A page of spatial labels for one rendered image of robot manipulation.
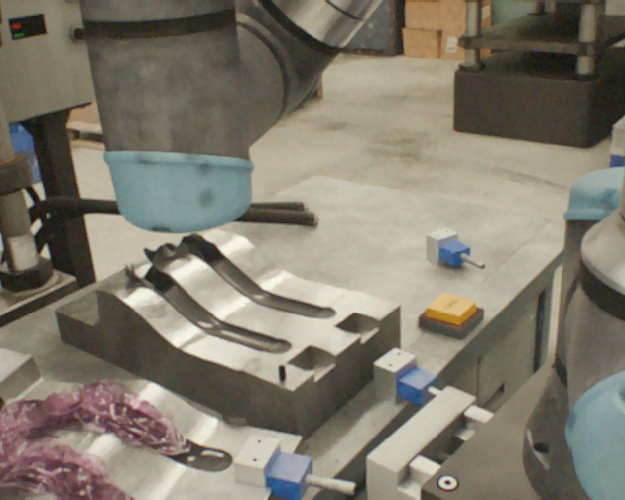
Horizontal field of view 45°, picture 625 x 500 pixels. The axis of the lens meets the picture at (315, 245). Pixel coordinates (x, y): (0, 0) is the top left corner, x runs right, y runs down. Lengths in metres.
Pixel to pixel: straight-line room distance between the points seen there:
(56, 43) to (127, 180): 1.30
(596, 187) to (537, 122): 4.49
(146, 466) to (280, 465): 0.15
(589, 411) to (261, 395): 0.68
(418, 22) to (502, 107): 2.99
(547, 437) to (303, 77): 0.31
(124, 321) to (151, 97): 0.80
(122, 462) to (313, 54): 0.56
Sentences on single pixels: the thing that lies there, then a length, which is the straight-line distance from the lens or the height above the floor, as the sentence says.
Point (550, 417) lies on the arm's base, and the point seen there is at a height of 1.09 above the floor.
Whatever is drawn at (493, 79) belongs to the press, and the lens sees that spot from 5.03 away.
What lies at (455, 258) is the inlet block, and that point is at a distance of 1.41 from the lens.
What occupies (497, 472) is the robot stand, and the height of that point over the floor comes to 1.04.
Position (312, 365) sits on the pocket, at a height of 0.86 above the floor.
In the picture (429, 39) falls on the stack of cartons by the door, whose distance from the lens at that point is 7.81.
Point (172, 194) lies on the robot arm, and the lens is 0.38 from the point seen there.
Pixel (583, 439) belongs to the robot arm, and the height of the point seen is 1.21.
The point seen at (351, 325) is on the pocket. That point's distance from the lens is 1.11.
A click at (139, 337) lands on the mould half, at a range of 1.14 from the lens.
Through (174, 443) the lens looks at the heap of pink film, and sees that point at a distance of 0.93.
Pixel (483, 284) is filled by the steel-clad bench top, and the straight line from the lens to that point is 1.39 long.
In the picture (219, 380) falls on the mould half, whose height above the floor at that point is 0.86.
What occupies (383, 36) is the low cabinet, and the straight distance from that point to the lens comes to 7.96.
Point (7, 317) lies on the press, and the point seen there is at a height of 0.77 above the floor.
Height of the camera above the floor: 1.43
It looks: 24 degrees down
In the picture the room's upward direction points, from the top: 4 degrees counter-clockwise
